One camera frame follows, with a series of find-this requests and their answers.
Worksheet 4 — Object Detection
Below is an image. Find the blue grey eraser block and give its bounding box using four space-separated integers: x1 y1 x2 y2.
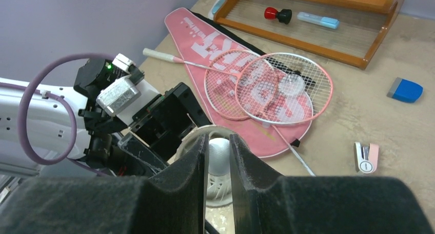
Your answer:
387 77 423 103

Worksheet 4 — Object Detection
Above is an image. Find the light blue packaged item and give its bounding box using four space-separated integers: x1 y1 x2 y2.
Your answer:
208 0 226 20

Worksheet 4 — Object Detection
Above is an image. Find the wooden three-tier shelf rack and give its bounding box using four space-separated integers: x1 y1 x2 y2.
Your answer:
214 0 404 69

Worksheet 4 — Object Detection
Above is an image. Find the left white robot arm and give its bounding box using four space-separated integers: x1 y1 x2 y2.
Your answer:
1 53 210 178

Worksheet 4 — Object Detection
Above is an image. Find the white feather shuttlecock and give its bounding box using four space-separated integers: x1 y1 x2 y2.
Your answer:
206 138 232 208

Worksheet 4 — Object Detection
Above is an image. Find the light blue glue stick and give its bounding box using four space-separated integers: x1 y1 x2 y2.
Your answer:
297 12 340 29

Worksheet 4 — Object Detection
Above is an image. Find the pink racket cover bag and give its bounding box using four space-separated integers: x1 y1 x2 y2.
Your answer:
164 8 311 158

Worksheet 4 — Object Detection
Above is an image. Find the black shuttlecock tube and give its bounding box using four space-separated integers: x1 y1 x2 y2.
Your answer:
117 124 239 234

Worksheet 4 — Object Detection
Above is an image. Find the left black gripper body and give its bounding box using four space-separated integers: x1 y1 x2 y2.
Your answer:
118 83 211 175

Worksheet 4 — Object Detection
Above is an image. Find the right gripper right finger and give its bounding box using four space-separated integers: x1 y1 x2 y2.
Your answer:
230 134 433 233

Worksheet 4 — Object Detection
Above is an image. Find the white pink small clip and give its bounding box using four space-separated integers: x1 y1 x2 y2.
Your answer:
353 142 379 174

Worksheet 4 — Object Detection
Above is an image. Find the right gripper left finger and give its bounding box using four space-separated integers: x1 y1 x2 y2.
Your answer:
1 135 209 233

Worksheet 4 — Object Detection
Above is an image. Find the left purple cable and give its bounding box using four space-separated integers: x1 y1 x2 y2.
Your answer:
0 53 118 177

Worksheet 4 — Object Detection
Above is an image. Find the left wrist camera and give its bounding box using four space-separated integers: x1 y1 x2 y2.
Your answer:
96 53 144 117

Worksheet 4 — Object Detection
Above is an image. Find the pink badminton racket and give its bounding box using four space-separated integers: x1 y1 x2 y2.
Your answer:
235 52 333 176
143 48 282 121

